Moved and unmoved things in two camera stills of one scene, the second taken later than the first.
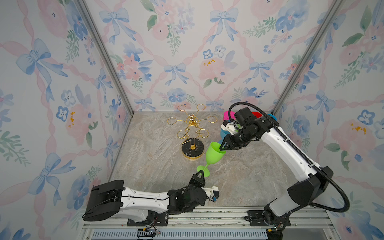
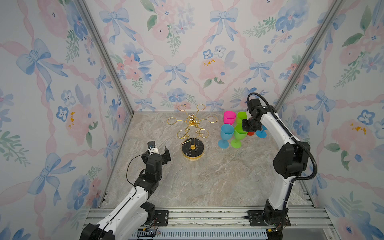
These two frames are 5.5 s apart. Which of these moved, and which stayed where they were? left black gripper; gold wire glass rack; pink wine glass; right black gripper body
Moved: left black gripper; right black gripper body
Stayed: pink wine glass; gold wire glass rack
